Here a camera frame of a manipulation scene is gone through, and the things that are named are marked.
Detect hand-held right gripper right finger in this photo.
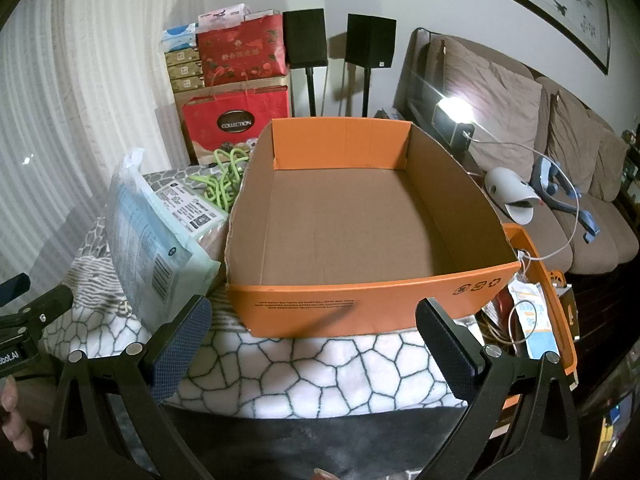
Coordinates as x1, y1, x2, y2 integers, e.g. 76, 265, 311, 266
415, 297, 593, 480

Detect white rounded massager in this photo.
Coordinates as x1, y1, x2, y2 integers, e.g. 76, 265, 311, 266
482, 166, 543, 223

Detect white curtain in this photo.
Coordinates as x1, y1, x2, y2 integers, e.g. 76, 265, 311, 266
0, 0, 211, 321

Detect orange cardboard box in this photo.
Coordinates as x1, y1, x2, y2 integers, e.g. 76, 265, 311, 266
223, 116, 523, 339

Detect green cord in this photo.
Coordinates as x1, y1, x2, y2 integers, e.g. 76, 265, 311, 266
189, 147, 251, 211

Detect gold patterned box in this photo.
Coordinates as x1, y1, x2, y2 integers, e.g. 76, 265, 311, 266
166, 63, 205, 80
165, 49, 203, 66
170, 77, 207, 95

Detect white blue paper packet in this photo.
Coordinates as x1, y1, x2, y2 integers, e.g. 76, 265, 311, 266
507, 280, 561, 361

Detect black box lamp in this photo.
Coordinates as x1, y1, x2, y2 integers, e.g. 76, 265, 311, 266
431, 95, 476, 151

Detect pink white tissue pack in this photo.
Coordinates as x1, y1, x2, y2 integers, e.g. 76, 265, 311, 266
197, 4, 251, 28

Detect flat packet with white label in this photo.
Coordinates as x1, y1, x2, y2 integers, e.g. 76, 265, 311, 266
140, 170, 231, 251

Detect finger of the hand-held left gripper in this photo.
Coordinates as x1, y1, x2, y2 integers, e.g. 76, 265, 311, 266
0, 274, 32, 308
0, 285, 75, 335

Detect grey white patterned blanket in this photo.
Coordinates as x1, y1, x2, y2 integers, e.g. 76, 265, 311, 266
37, 165, 481, 421

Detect red gift bag with cupcakes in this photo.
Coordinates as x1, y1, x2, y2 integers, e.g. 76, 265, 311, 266
181, 85, 292, 166

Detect brown sofa cushion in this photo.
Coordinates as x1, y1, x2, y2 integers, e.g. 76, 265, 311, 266
547, 92, 603, 183
587, 110, 629, 200
442, 37, 543, 171

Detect orange plastic crate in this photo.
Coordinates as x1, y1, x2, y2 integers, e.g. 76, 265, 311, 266
500, 224, 578, 406

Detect black speaker on stand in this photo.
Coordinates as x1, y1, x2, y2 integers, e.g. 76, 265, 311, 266
282, 8, 329, 117
346, 13, 397, 117

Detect person's left hand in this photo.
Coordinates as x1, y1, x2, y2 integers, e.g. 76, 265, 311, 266
0, 377, 37, 461

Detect white cable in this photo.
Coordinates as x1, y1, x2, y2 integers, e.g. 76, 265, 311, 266
465, 132, 583, 348

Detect brown sofa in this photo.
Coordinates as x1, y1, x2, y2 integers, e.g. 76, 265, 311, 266
395, 27, 640, 276

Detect blue tissue pack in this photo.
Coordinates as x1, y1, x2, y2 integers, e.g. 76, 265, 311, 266
161, 25, 201, 53

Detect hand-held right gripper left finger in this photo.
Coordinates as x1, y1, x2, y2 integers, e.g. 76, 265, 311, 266
47, 295, 216, 480

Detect red floral gift bag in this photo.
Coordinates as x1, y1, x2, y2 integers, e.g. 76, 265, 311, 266
196, 12, 288, 88

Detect blue grey gadget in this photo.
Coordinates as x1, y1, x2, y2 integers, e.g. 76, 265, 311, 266
530, 155, 601, 246

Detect pale blue plastic packet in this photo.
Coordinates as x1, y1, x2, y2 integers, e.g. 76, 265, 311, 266
104, 147, 222, 331

